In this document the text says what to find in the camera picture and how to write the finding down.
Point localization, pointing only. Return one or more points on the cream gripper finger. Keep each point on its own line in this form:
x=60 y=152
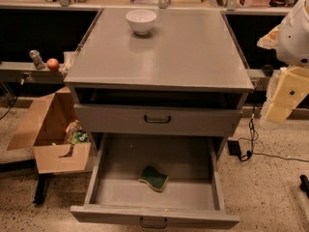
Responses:
x=269 y=40
x=292 y=88

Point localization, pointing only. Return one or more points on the green and yellow sponge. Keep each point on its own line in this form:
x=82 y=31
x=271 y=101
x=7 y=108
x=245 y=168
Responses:
x=153 y=178

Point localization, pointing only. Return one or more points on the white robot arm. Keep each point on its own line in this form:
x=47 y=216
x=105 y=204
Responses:
x=292 y=46

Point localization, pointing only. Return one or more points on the grey drawer cabinet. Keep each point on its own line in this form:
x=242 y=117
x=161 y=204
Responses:
x=189 y=60

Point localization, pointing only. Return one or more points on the open grey lower drawer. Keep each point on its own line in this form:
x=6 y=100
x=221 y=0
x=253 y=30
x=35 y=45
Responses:
x=192 y=196

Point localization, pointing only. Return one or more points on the closed grey upper drawer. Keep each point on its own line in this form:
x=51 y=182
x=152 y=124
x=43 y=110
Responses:
x=158 y=120

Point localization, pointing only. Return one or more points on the black device on shelf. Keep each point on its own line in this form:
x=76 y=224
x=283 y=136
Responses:
x=267 y=70

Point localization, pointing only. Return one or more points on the right grey side shelf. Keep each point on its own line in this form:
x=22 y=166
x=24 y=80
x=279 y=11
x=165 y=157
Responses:
x=259 y=79

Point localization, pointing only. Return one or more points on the grey side shelf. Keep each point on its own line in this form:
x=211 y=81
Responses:
x=259 y=79
x=25 y=72

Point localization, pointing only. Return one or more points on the white ceramic bowl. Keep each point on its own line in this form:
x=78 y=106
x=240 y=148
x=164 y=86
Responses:
x=141 y=22

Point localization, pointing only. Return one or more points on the colourful items in box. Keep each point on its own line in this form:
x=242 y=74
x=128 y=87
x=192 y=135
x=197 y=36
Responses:
x=75 y=134

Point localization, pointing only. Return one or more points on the red apple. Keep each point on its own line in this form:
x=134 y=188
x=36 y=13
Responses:
x=53 y=64

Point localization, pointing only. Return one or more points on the small grey figurine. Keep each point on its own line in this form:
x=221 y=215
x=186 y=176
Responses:
x=37 y=59

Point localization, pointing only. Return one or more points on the open cardboard box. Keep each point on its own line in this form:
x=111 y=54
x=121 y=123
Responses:
x=43 y=129

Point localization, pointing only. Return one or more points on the left grey side shelf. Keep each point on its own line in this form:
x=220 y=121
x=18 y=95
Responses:
x=25 y=72

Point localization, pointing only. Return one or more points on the black stand base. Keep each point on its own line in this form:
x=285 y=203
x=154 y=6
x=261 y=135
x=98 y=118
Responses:
x=41 y=189

